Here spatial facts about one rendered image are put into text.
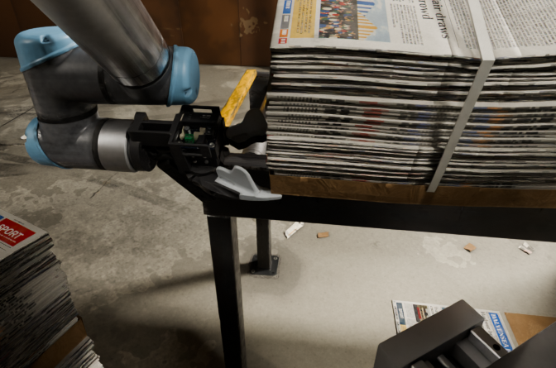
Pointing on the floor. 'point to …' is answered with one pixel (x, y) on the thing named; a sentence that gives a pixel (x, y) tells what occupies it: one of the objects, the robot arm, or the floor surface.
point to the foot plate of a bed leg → (265, 269)
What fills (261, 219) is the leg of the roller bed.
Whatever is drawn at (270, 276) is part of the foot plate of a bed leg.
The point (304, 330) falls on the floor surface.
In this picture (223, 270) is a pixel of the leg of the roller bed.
